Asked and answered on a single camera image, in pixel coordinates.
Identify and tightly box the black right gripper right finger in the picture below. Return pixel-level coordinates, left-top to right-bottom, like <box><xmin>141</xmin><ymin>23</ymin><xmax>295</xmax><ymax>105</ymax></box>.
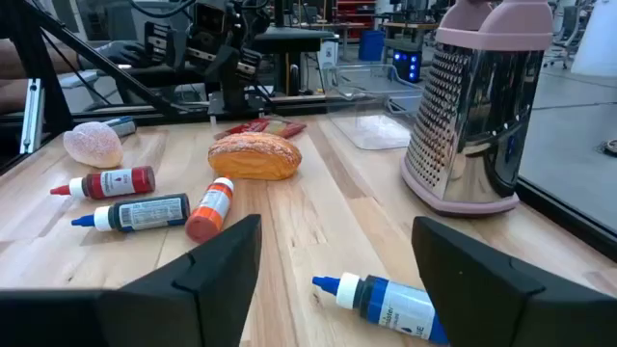
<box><xmin>412</xmin><ymin>215</ymin><xmax>617</xmax><ymax>347</ymax></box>

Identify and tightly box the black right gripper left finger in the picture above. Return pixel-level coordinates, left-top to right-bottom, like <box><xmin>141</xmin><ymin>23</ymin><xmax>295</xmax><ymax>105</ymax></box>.
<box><xmin>98</xmin><ymin>214</ymin><xmax>263</xmax><ymax>347</ymax></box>

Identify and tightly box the orange food colouring bottle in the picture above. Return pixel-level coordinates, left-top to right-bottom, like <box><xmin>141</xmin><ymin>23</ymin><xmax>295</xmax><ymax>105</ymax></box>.
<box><xmin>184</xmin><ymin>175</ymin><xmax>235</xmax><ymax>245</ymax></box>

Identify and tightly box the blue food colouring bottle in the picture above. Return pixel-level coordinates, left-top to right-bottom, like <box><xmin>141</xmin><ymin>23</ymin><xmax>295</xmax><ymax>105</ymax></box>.
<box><xmin>103</xmin><ymin>115</ymin><xmax>138</xmax><ymax>139</ymax></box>
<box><xmin>311</xmin><ymin>272</ymin><xmax>450</xmax><ymax>346</ymax></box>

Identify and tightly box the red snack packet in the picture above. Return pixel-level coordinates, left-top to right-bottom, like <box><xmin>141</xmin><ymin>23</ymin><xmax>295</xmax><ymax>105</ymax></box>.
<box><xmin>213</xmin><ymin>117</ymin><xmax>309</xmax><ymax>141</ymax></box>

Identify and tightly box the golden bread loaf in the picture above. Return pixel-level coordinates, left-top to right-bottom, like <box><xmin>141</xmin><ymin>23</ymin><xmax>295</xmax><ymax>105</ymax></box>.
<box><xmin>207</xmin><ymin>131</ymin><xmax>304</xmax><ymax>182</ymax></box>

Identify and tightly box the red food colouring bottle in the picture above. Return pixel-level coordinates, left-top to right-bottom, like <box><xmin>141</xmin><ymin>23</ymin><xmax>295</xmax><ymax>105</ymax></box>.
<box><xmin>49</xmin><ymin>165</ymin><xmax>156</xmax><ymax>201</ymax></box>

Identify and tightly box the pink sugared bun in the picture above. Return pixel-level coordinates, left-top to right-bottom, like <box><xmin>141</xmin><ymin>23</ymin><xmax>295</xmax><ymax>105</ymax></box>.
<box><xmin>63</xmin><ymin>120</ymin><xmax>124</xmax><ymax>170</ymax></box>

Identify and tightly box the person's forearm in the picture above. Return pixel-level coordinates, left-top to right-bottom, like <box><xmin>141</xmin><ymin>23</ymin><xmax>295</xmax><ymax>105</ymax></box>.
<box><xmin>0</xmin><ymin>38</ymin><xmax>81</xmax><ymax>81</ymax></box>

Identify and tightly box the person's hand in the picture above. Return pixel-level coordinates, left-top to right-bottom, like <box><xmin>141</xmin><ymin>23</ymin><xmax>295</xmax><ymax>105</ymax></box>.
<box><xmin>79</xmin><ymin>40</ymin><xmax>147</xmax><ymax>68</ymax></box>

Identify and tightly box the red shelving unit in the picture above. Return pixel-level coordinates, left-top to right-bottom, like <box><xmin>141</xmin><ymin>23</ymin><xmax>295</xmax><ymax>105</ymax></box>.
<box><xmin>335</xmin><ymin>0</ymin><xmax>377</xmax><ymax>40</ymax></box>

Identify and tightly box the blue bin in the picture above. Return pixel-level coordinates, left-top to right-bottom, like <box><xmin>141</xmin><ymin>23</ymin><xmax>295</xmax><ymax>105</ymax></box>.
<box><xmin>359</xmin><ymin>29</ymin><xmax>386</xmax><ymax>63</ymax></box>

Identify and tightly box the steel box grater pink trim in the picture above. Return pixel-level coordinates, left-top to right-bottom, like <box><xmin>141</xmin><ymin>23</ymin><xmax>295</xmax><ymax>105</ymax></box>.
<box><xmin>399</xmin><ymin>0</ymin><xmax>554</xmax><ymax>217</ymax></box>

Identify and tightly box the clear plastic container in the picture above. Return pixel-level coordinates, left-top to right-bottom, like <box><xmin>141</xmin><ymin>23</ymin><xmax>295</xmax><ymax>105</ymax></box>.
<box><xmin>321</xmin><ymin>64</ymin><xmax>425</xmax><ymax>151</ymax></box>

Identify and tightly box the black computer with blue lights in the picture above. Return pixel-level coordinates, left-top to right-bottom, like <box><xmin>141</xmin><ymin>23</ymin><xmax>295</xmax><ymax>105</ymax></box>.
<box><xmin>392</xmin><ymin>47</ymin><xmax>424</xmax><ymax>83</ymax></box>

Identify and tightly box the office chair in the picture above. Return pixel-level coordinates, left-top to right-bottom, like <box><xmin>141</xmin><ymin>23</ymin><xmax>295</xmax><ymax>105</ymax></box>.
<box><xmin>542</xmin><ymin>4</ymin><xmax>583</xmax><ymax>71</ymax></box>

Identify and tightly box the black pedestal desk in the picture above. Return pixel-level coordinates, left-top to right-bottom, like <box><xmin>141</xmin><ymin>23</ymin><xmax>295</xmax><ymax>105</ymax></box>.
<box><xmin>250</xmin><ymin>26</ymin><xmax>337</xmax><ymax>96</ymax></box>

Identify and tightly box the silver aluminium profile post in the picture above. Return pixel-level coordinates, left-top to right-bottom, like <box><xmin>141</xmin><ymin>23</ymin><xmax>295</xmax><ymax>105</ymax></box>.
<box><xmin>19</xmin><ymin>78</ymin><xmax>45</xmax><ymax>155</ymax></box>

